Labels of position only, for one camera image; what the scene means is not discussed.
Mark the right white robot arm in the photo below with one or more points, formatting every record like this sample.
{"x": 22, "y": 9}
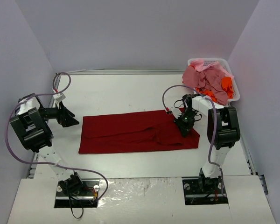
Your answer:
{"x": 222, "y": 132}

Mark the white plastic basket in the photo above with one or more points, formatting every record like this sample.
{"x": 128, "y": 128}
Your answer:
{"x": 222, "y": 64}

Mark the dark red t-shirt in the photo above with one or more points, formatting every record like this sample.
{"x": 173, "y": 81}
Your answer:
{"x": 136, "y": 132}

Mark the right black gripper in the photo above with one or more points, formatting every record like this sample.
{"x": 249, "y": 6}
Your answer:
{"x": 184, "y": 125}

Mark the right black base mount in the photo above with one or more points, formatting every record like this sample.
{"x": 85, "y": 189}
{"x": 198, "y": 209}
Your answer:
{"x": 194, "y": 195}

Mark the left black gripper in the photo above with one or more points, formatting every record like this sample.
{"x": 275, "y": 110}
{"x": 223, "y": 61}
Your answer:
{"x": 63, "y": 115}

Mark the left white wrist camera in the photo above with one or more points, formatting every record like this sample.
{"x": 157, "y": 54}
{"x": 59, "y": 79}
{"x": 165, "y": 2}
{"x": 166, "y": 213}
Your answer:
{"x": 59, "y": 97}

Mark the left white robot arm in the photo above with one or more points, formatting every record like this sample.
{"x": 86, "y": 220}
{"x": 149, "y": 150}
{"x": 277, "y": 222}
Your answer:
{"x": 30, "y": 124}

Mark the pink t-shirt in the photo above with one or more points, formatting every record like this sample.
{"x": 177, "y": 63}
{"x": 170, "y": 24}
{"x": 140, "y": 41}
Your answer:
{"x": 212, "y": 78}

